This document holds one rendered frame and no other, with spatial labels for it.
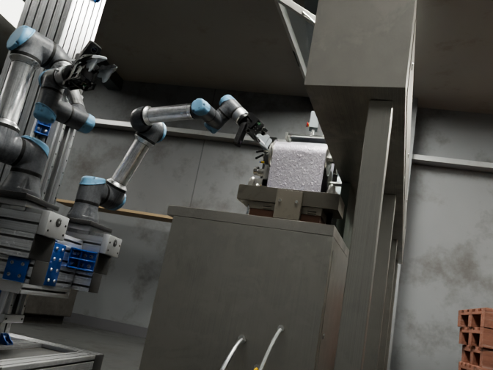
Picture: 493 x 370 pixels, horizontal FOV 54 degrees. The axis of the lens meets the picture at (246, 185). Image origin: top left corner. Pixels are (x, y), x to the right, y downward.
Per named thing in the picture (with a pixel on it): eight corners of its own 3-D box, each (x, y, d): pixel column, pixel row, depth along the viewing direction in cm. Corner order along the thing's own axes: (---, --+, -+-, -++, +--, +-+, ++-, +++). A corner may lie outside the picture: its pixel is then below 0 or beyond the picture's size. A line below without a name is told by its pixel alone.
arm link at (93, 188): (69, 198, 235) (76, 172, 239) (89, 205, 247) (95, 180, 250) (87, 200, 230) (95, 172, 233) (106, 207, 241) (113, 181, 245)
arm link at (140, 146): (86, 198, 247) (141, 107, 250) (106, 205, 260) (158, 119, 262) (100, 208, 241) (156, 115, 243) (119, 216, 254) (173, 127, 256)
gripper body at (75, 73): (95, 89, 160) (74, 94, 167) (105, 68, 163) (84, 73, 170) (77, 76, 154) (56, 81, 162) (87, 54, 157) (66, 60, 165)
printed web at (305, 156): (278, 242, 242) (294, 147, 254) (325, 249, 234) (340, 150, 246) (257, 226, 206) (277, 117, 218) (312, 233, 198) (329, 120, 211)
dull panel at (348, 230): (367, 288, 401) (371, 259, 407) (372, 288, 400) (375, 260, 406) (334, 238, 197) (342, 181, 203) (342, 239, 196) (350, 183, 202)
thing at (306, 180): (263, 207, 208) (270, 167, 213) (317, 213, 201) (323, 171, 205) (263, 207, 208) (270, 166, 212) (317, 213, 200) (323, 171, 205)
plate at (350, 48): (368, 259, 409) (373, 225, 416) (403, 264, 400) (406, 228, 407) (296, 84, 126) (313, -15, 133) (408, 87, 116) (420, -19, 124)
